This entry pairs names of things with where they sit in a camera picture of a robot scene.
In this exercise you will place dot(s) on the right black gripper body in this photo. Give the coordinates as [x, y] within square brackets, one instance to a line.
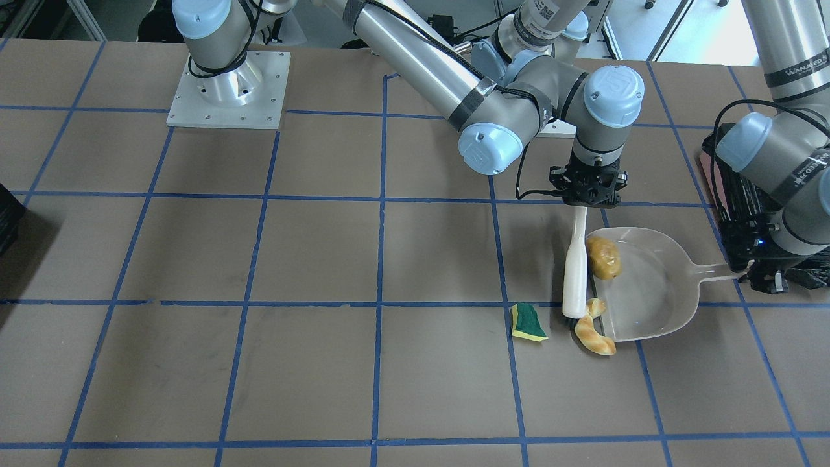
[587, 173]

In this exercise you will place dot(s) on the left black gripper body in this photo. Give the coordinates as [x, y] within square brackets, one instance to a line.
[741, 224]

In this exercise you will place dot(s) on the white hand brush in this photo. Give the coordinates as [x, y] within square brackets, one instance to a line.
[575, 269]

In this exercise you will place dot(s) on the beige dustpan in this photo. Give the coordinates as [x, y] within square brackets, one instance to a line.
[658, 290]

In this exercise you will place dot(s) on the croissant piece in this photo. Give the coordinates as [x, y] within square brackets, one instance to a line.
[588, 335]

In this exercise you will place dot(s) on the green yellow sponge piece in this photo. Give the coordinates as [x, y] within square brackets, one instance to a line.
[525, 323]

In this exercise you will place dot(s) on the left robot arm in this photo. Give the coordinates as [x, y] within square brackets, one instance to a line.
[770, 173]

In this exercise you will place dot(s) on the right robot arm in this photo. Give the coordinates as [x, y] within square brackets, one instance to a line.
[512, 85]

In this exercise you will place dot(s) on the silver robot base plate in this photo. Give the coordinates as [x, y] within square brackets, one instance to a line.
[250, 97]

